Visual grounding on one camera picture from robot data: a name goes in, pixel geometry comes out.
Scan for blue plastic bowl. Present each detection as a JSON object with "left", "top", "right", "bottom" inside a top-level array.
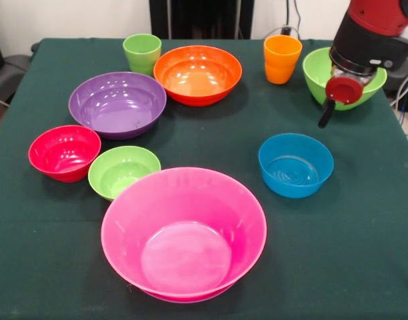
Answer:
[{"left": 258, "top": 133, "right": 335, "bottom": 199}]

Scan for pink plastic bowl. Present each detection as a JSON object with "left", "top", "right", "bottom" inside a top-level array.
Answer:
[{"left": 101, "top": 167, "right": 268, "bottom": 303}]

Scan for black cabinet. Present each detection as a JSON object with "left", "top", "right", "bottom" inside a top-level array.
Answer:
[{"left": 149, "top": 0, "right": 255, "bottom": 40}]

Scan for orange plastic bowl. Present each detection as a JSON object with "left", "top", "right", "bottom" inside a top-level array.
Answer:
[{"left": 153, "top": 45, "right": 243, "bottom": 108}]

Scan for orange plastic cup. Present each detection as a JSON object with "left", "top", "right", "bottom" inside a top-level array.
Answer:
[{"left": 263, "top": 35, "right": 303, "bottom": 85}]

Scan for small green plastic bowl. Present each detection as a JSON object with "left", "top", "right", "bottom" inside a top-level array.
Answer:
[{"left": 87, "top": 145, "right": 162, "bottom": 202}]

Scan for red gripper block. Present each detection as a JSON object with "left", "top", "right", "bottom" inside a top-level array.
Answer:
[{"left": 317, "top": 75, "right": 364, "bottom": 129}]

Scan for green plastic cup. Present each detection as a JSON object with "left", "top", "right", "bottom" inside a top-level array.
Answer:
[{"left": 122, "top": 33, "right": 163, "bottom": 77}]

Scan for black chair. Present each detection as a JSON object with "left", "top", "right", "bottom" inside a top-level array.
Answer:
[{"left": 0, "top": 23, "right": 41, "bottom": 107}]

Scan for dark green tablecloth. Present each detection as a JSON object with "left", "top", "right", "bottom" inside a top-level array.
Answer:
[{"left": 0, "top": 37, "right": 408, "bottom": 320}]

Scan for blue and white cables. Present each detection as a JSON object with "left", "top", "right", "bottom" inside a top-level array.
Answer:
[{"left": 390, "top": 68, "right": 408, "bottom": 114}]

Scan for purple plastic bowl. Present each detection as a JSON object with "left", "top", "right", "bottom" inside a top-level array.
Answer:
[{"left": 68, "top": 71, "right": 167, "bottom": 141}]

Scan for red plastic bowl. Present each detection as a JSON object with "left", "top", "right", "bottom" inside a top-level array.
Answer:
[{"left": 27, "top": 125, "right": 102, "bottom": 183}]

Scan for black wall plug cable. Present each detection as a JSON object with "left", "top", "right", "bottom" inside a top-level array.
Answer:
[{"left": 281, "top": 0, "right": 303, "bottom": 39}]

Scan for large green plastic bowl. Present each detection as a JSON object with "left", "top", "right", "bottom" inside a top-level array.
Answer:
[{"left": 302, "top": 46, "right": 388, "bottom": 111}]

